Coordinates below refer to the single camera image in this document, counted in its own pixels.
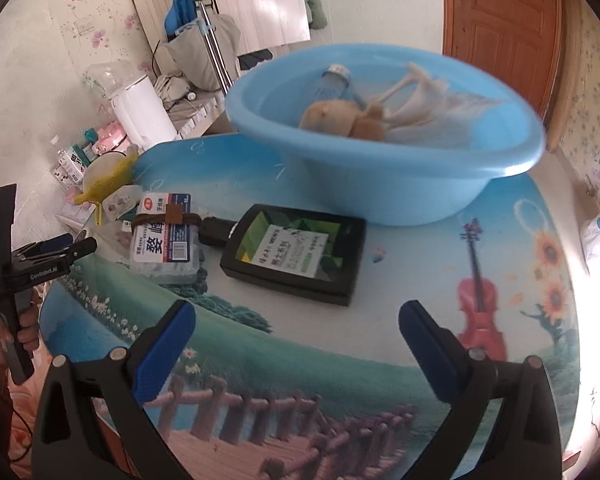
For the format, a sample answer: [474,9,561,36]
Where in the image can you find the beige cloth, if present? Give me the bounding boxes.
[152,72,193,109]

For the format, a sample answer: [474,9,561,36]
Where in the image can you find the light wooden wardrobe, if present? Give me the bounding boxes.
[120,0,313,71]

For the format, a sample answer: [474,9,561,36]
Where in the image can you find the white electric kettle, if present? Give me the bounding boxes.
[111,76,178,151]

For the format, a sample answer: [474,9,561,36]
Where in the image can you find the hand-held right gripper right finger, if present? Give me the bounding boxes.
[397,300,566,480]

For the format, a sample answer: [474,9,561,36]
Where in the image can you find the crumpled clear plastic bottle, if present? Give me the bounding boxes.
[82,60,136,98]

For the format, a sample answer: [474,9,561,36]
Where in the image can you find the small black object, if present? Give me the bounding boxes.
[200,216,238,248]

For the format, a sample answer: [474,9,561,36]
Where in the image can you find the labelled clear bottle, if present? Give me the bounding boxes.
[55,142,88,183]

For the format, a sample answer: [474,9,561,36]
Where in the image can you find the person's left hand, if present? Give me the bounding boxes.
[16,305,42,356]

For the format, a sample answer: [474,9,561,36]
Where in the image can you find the floral mattress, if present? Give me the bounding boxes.
[545,0,600,221]

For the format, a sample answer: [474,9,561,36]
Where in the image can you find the grey tote bag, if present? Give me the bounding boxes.
[157,12,241,93]

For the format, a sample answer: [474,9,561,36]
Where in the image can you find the small plastic bottle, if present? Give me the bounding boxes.
[320,64,353,106]

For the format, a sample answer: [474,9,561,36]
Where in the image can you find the printed desktop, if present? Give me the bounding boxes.
[37,135,581,480]

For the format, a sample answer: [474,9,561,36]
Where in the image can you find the black case with green label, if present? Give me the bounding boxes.
[220,204,367,307]

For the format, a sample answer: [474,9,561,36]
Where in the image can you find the white packet with brown band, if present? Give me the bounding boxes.
[130,192,204,286]

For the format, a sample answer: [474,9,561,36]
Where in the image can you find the pink jar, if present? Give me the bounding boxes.
[95,122,128,153]

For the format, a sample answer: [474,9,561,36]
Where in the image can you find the bag of enoki mushrooms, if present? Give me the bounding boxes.
[352,62,511,148]

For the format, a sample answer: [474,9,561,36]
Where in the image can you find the dark hanging cloth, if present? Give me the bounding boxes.
[236,49,276,72]

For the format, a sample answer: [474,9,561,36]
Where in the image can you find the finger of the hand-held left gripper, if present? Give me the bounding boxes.
[25,238,99,273]
[19,232,75,262]

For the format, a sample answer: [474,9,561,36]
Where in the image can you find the potato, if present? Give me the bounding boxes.
[300,100,359,136]

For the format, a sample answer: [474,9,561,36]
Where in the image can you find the blue plastic basin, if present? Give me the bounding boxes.
[225,44,547,227]

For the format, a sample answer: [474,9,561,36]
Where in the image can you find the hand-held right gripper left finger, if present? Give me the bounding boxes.
[32,299,198,480]

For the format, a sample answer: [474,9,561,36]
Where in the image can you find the yellow knitted pouch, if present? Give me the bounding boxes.
[75,152,141,226]

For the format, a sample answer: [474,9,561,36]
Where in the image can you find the brown wooden door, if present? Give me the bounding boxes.
[440,0,563,111]

